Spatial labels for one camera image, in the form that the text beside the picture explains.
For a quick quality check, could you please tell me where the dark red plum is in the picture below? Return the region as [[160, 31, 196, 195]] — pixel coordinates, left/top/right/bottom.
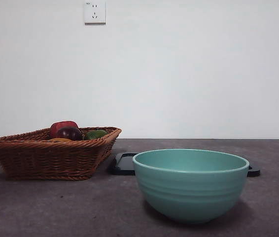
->
[[55, 126, 83, 141]]

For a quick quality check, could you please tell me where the green avocado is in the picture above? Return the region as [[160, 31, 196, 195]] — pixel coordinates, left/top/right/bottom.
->
[[84, 129, 108, 141]]

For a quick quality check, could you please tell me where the teal ribbed bowl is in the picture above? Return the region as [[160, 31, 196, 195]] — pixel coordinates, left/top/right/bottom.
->
[[132, 149, 250, 225]]

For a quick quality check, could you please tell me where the brown wicker basket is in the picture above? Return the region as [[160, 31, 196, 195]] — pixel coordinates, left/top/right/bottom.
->
[[0, 126, 122, 181]]

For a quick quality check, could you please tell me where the red apple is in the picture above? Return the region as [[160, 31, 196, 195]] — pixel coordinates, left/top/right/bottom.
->
[[50, 120, 79, 139]]

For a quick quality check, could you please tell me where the yellow-orange oval fruit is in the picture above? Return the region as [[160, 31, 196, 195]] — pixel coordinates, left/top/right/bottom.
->
[[47, 137, 71, 143]]

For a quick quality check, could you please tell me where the white wall socket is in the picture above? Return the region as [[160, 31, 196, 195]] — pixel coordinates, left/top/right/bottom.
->
[[84, 0, 106, 25]]

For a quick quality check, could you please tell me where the dark green rectangular tray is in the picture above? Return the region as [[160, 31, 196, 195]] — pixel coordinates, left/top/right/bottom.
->
[[107, 152, 261, 177]]

